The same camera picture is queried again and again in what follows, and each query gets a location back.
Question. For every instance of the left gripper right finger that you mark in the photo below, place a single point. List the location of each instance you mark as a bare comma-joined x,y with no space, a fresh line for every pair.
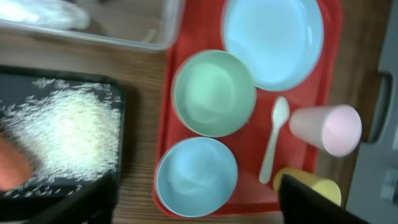
302,205

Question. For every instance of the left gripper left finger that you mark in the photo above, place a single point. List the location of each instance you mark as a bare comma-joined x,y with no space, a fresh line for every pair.
92,204

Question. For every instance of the white rice pile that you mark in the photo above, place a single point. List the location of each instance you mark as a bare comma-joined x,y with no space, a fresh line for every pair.
69,130

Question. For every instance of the orange carrot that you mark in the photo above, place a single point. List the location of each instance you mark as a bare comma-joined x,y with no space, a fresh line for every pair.
15,166

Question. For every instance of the blue bowl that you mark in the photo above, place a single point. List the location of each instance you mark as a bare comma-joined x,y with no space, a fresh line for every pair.
196,177

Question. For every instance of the green bowl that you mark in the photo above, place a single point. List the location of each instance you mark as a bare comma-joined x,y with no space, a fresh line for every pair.
213,93

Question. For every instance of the black waste tray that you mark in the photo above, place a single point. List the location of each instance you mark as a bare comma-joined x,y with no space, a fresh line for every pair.
16,85

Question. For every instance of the grey dishwasher rack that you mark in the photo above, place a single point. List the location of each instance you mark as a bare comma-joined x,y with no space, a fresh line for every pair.
373,191

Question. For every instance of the clear plastic waste bin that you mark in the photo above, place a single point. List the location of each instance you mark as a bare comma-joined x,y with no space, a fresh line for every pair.
140,24

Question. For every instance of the yellow cup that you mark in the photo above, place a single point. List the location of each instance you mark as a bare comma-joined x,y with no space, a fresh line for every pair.
325,187

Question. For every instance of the pink cup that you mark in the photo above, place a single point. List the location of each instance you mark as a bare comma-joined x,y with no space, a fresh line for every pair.
333,129

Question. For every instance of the white plastic spoon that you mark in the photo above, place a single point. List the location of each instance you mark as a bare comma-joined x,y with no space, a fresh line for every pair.
279,116

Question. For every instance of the red serving tray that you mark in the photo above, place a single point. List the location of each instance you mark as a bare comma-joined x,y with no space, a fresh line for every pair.
201,30

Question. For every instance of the light blue plate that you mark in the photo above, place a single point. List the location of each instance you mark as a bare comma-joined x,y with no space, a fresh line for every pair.
280,41

